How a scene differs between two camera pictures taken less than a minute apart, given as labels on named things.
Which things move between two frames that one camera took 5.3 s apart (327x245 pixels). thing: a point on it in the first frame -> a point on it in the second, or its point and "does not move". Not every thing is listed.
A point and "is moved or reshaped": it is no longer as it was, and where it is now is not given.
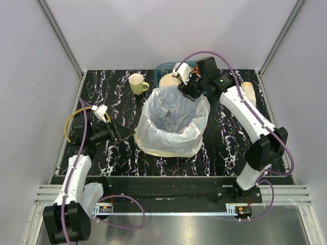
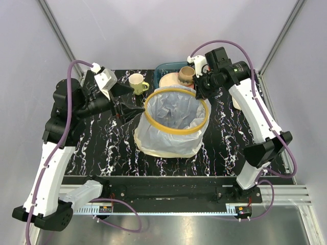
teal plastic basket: x=163 y=68 does not move
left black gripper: x=123 y=131 -> x=125 y=113
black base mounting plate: x=179 y=190 does not move
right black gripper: x=186 y=90 -> x=201 y=93
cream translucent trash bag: x=170 y=125 does not move
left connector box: x=105 y=209 does not move
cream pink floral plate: x=168 y=79 does not move
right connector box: x=243 y=212 does not move
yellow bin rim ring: x=68 y=120 is moved or reshaped
